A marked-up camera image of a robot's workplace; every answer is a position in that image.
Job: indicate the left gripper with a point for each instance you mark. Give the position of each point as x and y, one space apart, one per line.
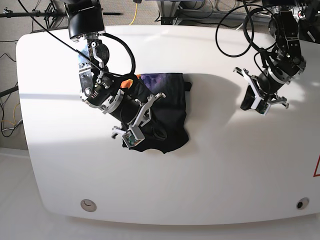
264 86

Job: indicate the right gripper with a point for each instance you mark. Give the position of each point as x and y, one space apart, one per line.
132 114

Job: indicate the black T-shirt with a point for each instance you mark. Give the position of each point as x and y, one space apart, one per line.
166 130

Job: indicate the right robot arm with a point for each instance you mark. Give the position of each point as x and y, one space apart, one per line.
86 27

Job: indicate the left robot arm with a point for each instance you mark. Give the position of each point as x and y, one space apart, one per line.
281 62

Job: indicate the red triangle warning sticker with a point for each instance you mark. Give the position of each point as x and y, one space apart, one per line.
317 169

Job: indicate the left table grommet cap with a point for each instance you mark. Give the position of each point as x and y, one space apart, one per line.
88 205

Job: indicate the table grommet cap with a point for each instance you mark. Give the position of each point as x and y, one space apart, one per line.
302 203
88 205

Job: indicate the right table grommet cap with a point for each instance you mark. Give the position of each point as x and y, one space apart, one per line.
302 203

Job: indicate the black tripod stand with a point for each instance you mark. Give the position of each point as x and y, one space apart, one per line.
51 15

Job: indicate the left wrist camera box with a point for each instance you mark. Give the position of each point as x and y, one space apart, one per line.
261 106

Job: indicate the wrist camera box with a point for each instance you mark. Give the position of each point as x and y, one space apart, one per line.
133 137
261 106

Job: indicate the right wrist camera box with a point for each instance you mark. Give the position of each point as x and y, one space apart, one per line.
133 137

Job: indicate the aluminium frame base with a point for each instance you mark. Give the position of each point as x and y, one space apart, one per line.
210 12

